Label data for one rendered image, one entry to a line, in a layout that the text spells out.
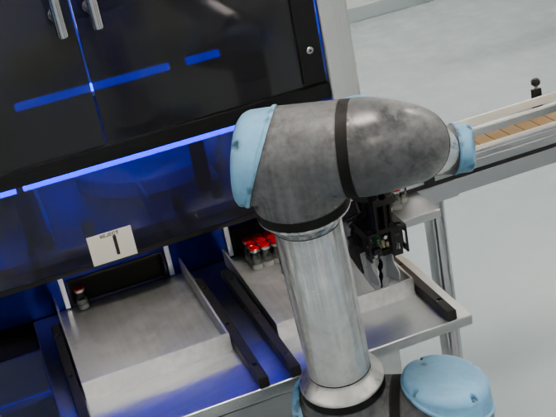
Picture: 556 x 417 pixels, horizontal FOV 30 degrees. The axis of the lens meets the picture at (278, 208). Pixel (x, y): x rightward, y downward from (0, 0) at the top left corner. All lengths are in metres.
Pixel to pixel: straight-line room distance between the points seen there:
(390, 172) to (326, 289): 0.19
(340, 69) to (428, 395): 0.81
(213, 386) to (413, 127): 0.71
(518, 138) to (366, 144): 1.22
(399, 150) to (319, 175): 0.09
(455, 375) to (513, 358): 1.84
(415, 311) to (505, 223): 2.23
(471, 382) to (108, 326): 0.81
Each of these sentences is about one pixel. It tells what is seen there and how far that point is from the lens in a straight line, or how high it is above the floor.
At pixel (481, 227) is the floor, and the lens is 4.02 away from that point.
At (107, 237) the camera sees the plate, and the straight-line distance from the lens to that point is 1.95.
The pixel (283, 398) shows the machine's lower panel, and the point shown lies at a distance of 2.22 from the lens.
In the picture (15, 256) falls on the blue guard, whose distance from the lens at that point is 1.94.
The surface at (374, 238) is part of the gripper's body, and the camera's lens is 1.73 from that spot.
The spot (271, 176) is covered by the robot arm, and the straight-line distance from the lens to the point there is 1.17.
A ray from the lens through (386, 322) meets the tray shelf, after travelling 1.80.
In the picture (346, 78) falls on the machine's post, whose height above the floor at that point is 1.21.
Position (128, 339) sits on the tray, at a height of 0.88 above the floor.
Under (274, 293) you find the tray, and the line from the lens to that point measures 1.95.
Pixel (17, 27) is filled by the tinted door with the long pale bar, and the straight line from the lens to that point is 1.83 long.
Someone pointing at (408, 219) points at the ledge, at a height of 0.88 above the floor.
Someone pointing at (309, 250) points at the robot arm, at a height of 1.26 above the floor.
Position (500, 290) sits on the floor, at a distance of 3.60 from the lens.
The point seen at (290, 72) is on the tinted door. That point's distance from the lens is 1.96.
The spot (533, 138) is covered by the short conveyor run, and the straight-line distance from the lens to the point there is 2.37.
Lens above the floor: 1.82
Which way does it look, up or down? 24 degrees down
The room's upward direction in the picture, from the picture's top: 11 degrees counter-clockwise
